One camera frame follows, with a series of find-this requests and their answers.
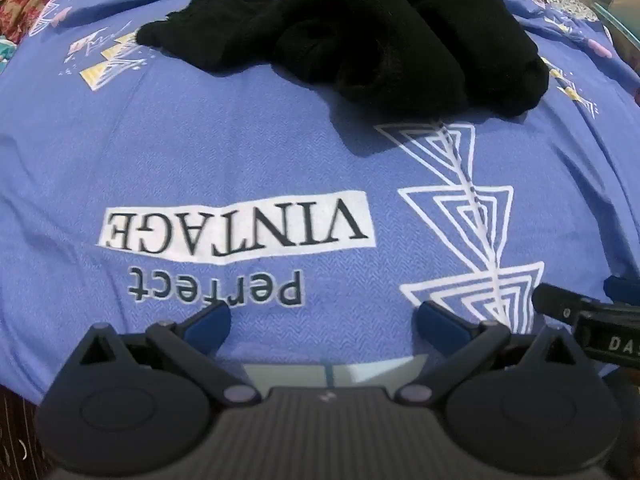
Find black pants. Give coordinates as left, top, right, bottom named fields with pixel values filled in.
left=136, top=0, right=549, bottom=119

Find blue printed bedsheet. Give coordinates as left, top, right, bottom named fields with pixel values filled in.
left=1, top=0, right=639, bottom=401

